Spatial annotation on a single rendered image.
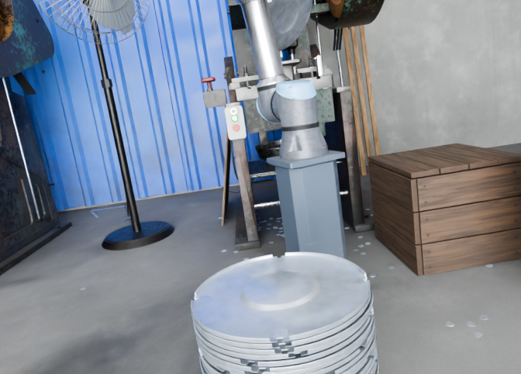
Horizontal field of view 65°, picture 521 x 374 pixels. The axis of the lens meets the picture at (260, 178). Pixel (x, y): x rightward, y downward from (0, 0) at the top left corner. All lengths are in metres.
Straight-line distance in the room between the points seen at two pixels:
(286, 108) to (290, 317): 0.75
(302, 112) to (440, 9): 2.50
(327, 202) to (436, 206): 0.36
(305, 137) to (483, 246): 0.70
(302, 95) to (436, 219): 0.59
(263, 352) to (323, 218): 0.74
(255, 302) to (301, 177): 0.61
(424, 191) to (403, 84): 2.12
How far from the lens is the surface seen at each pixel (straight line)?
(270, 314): 0.63
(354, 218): 1.89
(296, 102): 1.22
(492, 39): 3.77
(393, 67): 3.42
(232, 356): 0.62
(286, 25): 1.76
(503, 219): 1.55
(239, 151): 1.76
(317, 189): 1.23
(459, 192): 1.44
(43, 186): 2.89
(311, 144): 1.22
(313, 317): 0.61
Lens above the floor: 0.64
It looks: 11 degrees down
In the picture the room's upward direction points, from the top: 8 degrees counter-clockwise
